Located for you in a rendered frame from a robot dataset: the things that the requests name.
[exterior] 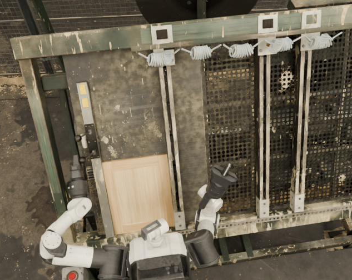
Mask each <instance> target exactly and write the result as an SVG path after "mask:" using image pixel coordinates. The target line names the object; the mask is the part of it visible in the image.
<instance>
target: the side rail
mask: <svg viewBox="0 0 352 280"><path fill-rule="evenodd" d="M18 61H19V66H20V69H21V73H22V77H23V81H24V86H25V89H26V93H27V97H28V101H29V106H30V109H31V113H32V117H33V121H34V126H35V129H36V133H37V137H38V141H39V146H40V149H41V153H42V158H43V162H44V166H45V169H46V173H47V178H48V182H49V186H50V189H51V193H52V198H53V202H54V206H55V209H56V213H57V218H58V219H59V218H60V216H61V215H63V214H64V213H65V211H67V210H68V209H67V205H68V203H69V202H70V201H69V198H68V196H67V192H66V184H65V179H64V176H63V171H62V167H61V162H60V157H59V154H58V149H57V145H56V140H55V137H54V132H53V128H52V123H51V118H50V115H49V110H48V106H47V101H46V96H45V93H44V91H43V88H42V83H41V75H40V72H39V67H38V62H37V58H30V59H20V60H18ZM76 234H77V232H76V227H75V223H73V224H71V225H70V226H69V228H68V229H67V230H66V231H65V233H64V234H63V235H62V238H63V242H65V243H66V244H74V243H75V238H76Z"/></svg>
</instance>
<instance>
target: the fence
mask: <svg viewBox="0 0 352 280"><path fill-rule="evenodd" d="M76 84H77V89H78V95H79V99H80V104H81V110H82V115H83V121H84V124H92V123H93V124H94V127H95V132H96V126H95V120H94V116H93V110H92V104H91V99H90V93H89V89H88V83H87V81H83V82H77V83H76ZM82 84H85V87H86V94H80V88H79V85H82ZM81 98H87V99H88V105H89V107H86V108H83V105H82V100H81ZM96 138H97V132H96ZM97 144H98V138H97ZM98 150H99V154H100V148H99V144H98ZM91 161H92V167H93V172H94V176H95V181H96V187H97V193H98V199H99V202H100V207H101V213H102V219H103V224H104V228H105V234H106V238H110V237H114V236H115V233H114V228H113V223H112V217H111V211H110V205H109V201H108V195H107V189H106V184H105V178H104V174H103V168H102V159H101V154H100V158H96V159H91Z"/></svg>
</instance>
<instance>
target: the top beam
mask: <svg viewBox="0 0 352 280"><path fill-rule="evenodd" d="M316 10H321V25H320V27H328V26H339V25H345V24H352V4H345V5H338V6H327V7H316V8H305V9H293V10H287V11H276V12H265V13H254V14H243V15H236V16H225V17H214V18H203V19H192V20H185V21H174V22H163V23H152V24H141V25H134V26H123V27H112V28H101V29H90V30H84V31H72V32H61V33H50V34H39V35H32V36H21V37H14V38H10V39H9V42H10V45H11V50H12V54H13V58H14V59H15V60H19V59H30V58H41V57H51V56H61V55H68V54H78V53H88V52H99V51H110V50H116V49H126V48H131V47H135V46H145V45H152V35H151V27H153V26H164V25H172V37H173V42H183V41H194V40H200V39H210V38H221V37H232V36H242V35H248V34H258V29H257V17H258V16H265V15H272V14H277V31H278V32H280V31H290V30H297V29H301V15H302V12H305V11H316ZM314 23H316V14H311V15H306V24H314Z"/></svg>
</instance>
